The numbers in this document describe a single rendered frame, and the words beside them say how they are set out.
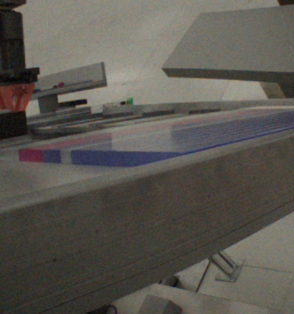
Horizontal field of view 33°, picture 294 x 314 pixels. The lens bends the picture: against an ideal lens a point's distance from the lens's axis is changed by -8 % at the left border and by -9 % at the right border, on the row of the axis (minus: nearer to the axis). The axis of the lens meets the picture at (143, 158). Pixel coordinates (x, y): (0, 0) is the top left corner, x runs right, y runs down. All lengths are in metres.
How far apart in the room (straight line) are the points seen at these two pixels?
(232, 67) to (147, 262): 0.99
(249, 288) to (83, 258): 1.35
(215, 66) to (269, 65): 0.16
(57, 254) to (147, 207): 0.06
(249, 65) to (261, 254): 0.66
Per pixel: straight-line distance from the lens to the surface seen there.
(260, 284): 1.57
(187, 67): 1.33
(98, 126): 0.87
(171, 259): 0.29
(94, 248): 0.25
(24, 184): 0.35
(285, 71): 1.14
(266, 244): 1.63
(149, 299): 0.86
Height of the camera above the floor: 1.29
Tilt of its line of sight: 36 degrees down
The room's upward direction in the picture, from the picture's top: 43 degrees counter-clockwise
